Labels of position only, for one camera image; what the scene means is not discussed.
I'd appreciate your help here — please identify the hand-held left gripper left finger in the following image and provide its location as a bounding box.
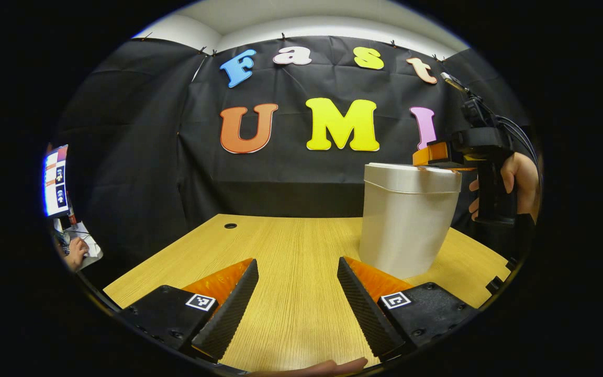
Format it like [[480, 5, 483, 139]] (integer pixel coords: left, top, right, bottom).
[[119, 258, 259, 363]]

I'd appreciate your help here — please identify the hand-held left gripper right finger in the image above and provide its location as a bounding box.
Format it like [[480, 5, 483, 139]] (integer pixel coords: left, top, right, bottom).
[[337, 257, 479, 363]]

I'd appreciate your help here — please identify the white desktop garbage bin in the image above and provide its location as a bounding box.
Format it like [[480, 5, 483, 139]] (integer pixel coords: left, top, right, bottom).
[[359, 162, 462, 280]]

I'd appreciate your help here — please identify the wooden desktop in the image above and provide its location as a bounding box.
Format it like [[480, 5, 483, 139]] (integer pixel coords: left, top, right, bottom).
[[103, 214, 511, 373]]

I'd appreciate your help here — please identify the white paper sheet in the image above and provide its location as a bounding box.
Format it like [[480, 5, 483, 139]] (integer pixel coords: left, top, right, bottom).
[[58, 220, 104, 265]]

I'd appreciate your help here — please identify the black backdrop cloth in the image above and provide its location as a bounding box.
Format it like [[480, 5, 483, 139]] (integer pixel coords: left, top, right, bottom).
[[53, 34, 535, 273]]

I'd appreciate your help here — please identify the computer monitor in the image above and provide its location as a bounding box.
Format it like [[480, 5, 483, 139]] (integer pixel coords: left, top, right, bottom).
[[43, 145, 70, 218]]

